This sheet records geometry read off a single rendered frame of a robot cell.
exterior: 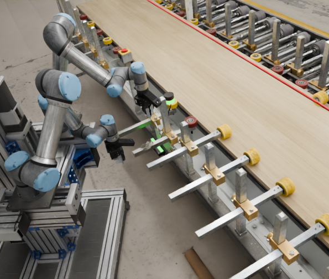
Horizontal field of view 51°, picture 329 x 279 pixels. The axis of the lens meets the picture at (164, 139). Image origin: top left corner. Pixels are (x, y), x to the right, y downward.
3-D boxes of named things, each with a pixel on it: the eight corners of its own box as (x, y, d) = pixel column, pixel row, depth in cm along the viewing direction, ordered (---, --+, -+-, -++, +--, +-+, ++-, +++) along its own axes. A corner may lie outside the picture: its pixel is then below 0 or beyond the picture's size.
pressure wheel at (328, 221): (311, 220, 153) (322, 237, 150) (321, 217, 145) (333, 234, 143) (322, 213, 154) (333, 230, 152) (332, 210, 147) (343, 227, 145)
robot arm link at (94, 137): (82, 145, 188) (95, 132, 195) (98, 150, 183) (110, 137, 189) (77, 134, 183) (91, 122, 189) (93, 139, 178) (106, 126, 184)
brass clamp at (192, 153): (190, 158, 192) (189, 151, 189) (178, 144, 202) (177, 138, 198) (199, 153, 194) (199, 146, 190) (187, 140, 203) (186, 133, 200)
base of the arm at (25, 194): (14, 202, 170) (5, 189, 164) (25, 179, 182) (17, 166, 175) (43, 200, 168) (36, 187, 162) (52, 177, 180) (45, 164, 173)
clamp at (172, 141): (171, 145, 217) (170, 139, 213) (161, 134, 226) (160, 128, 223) (179, 141, 218) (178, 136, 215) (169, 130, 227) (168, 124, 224)
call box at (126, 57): (124, 65, 235) (121, 54, 229) (120, 61, 239) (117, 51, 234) (133, 61, 236) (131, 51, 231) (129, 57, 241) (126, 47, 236)
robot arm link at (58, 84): (36, 183, 167) (63, 72, 164) (58, 193, 160) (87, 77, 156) (15, 184, 157) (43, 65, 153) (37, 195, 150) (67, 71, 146)
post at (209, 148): (213, 208, 198) (208, 148, 166) (209, 205, 201) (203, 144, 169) (218, 206, 199) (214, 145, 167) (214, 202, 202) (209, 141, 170)
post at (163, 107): (171, 158, 233) (160, 99, 202) (168, 155, 236) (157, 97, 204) (175, 155, 234) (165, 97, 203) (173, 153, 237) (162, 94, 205)
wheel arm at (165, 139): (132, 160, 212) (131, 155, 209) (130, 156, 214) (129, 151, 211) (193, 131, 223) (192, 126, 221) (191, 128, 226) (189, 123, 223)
